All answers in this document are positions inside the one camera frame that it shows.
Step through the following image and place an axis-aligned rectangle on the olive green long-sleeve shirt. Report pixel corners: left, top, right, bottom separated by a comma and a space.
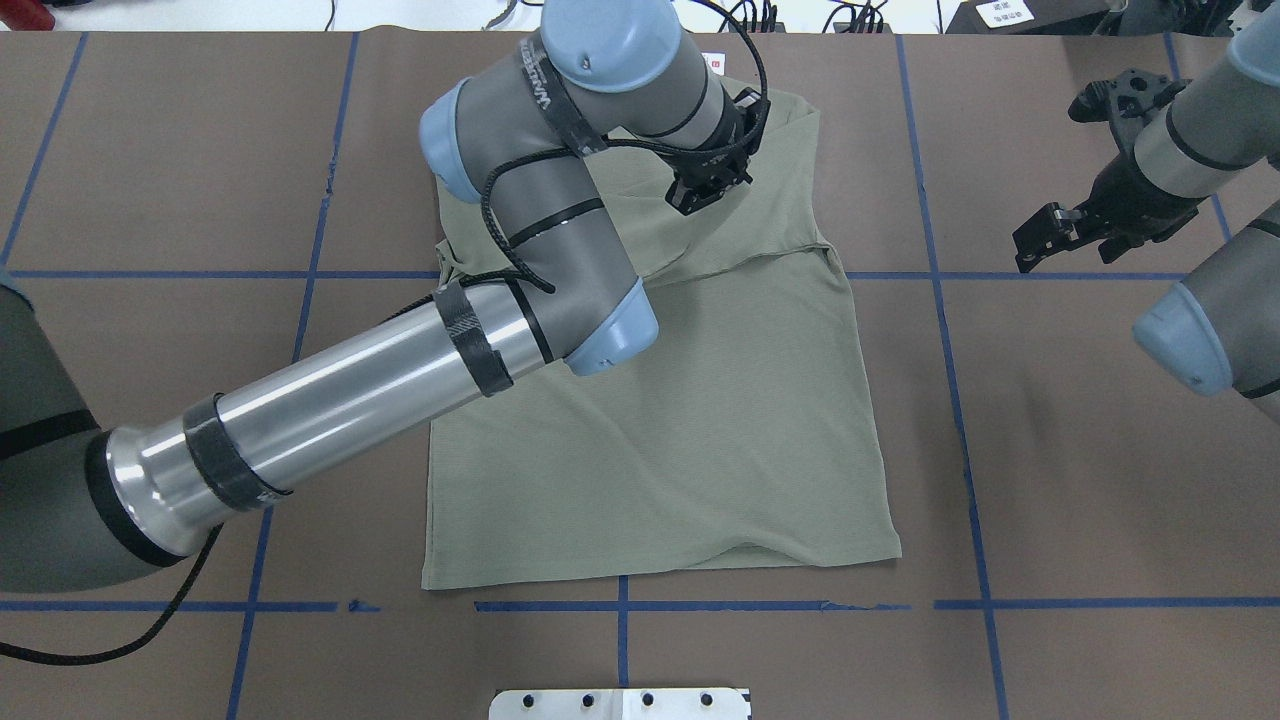
421, 88, 902, 591

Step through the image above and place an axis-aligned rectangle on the white clothing tag card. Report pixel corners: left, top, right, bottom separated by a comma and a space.
701, 51, 727, 76

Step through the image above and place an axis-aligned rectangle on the right robot arm grey silver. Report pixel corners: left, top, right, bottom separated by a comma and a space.
1065, 6, 1279, 419

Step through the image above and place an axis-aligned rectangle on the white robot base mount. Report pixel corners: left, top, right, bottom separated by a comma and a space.
488, 687, 753, 719

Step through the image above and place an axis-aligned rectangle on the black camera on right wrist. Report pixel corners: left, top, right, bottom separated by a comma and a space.
1068, 68, 1190, 124

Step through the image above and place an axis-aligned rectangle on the black box with white label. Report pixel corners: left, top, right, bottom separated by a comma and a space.
943, 1, 1112, 36

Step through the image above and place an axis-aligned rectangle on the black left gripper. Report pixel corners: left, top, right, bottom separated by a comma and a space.
664, 88, 769, 217

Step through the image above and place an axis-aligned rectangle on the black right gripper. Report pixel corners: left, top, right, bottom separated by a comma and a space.
1012, 160, 1201, 274

